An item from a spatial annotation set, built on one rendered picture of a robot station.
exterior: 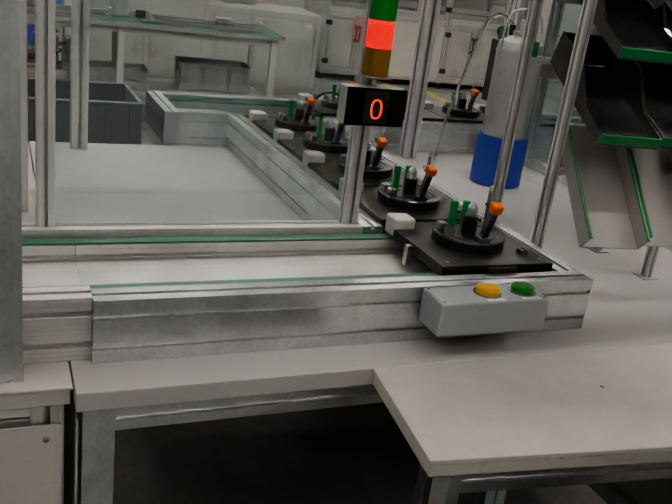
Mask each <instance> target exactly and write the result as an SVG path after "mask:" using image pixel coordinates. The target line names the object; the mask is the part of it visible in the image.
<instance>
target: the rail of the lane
mask: <svg viewBox="0 0 672 504"><path fill-rule="evenodd" d="M517 270H518V268H517V267H515V266H512V267H488V269H487V274H467V275H440V276H413V277H387V278H360V279H334V280H307V281H281V282H254V283H227V284H201V285H174V286H148V287H121V288H94V289H90V290H91V294H92V297H93V303H92V341H91V347H92V348H91V360H92V364H99V363H113V362H127V361H140V360H154V359H168V358H181V357H195V356H209V355H223V354H236V353H250V352H264V351H278V350H291V349H305V348H319V347H332V346H346V345H360V344H374V343H387V342H401V341H415V340H428V339H442V338H456V337H470V336H483V335H497V334H511V333H524V332H538V331H552V330H566V329H579V328H582V324H583V320H584V316H585V312H586V308H587V304H588V300H589V296H590V292H591V288H592V284H593V279H592V278H590V277H588V276H587V275H585V274H584V273H582V272H580V271H578V270H573V271H546V272H520V273H517ZM514 281H524V282H528V283H530V284H532V285H533V286H534V287H535V289H536V290H537V291H539V292H540V293H541V294H543V295H544V296H546V297H547V298H548V299H549V303H548V307H547V312H546V316H545V320H544V325H543V328H542V330H531V331H517V332H504V333H490V334H476V335H462V336H448V337H437V336H436V335H435V334H434V333H433V332H432V331H430V330H429V329H428V328H427V327H426V326H425V325H424V324H423V323H422V322H421V321H420V320H419V312H420V306H421V301H422V295H423V290H424V288H427V287H430V288H431V287H453V286H476V285H477V284H478V283H480V282H488V283H492V284H495V285H499V284H511V283H512V282H514Z"/></svg>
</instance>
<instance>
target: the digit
mask: <svg viewBox="0 0 672 504"><path fill-rule="evenodd" d="M389 96H390V92H379V91H367V92H366V99H365V107H364V114H363V121H362V123H373V124H386V117H387V110H388V103H389Z"/></svg>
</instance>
